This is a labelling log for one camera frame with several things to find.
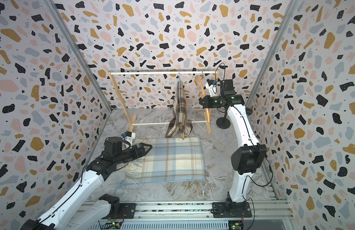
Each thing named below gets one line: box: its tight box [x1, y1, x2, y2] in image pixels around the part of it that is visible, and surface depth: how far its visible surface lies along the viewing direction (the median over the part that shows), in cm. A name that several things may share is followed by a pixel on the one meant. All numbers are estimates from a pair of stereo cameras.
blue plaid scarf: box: [125, 136, 207, 185], surface depth 91 cm
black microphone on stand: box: [215, 105, 231, 129], surface depth 115 cm
